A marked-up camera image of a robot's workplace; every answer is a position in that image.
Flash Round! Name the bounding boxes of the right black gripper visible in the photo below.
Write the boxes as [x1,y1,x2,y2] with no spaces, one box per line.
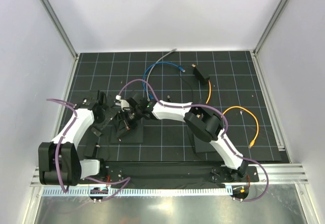
[117,108,142,138]

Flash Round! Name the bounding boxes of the black network switch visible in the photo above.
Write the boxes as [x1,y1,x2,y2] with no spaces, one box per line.
[194,136,216,153]
[109,125,144,145]

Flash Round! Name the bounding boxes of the blue ethernet cable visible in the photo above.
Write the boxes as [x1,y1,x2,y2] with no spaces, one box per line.
[142,62,186,100]

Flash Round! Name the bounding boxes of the gray ethernet cable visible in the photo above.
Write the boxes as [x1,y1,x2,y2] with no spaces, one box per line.
[144,47,177,100]

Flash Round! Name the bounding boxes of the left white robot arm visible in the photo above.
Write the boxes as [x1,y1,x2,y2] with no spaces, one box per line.
[38,90,114,189]

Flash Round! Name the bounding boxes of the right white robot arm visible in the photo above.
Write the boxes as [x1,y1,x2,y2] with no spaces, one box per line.
[111,94,248,181]

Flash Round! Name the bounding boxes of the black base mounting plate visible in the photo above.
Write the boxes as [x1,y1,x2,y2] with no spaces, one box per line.
[78,161,259,184]

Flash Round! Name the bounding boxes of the black power adapter block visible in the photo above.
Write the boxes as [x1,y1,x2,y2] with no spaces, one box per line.
[193,66,210,85]

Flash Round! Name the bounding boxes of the black grid mat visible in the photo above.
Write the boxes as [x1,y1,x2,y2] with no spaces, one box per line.
[68,51,288,163]

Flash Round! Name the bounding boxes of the black cable with plug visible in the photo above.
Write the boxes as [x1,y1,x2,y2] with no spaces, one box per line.
[166,63,204,156]

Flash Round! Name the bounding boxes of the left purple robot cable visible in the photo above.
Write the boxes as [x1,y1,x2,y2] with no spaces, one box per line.
[46,98,131,201]

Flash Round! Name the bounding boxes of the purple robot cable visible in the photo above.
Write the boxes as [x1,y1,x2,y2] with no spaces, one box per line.
[115,79,270,203]
[46,98,131,201]

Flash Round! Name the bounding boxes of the white slotted cable duct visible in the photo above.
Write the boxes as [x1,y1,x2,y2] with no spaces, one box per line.
[42,186,233,198]

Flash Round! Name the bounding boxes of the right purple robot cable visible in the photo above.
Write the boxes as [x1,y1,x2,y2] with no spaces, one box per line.
[115,79,270,203]

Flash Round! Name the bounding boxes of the orange ethernet cable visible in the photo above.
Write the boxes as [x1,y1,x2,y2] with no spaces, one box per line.
[200,79,259,149]

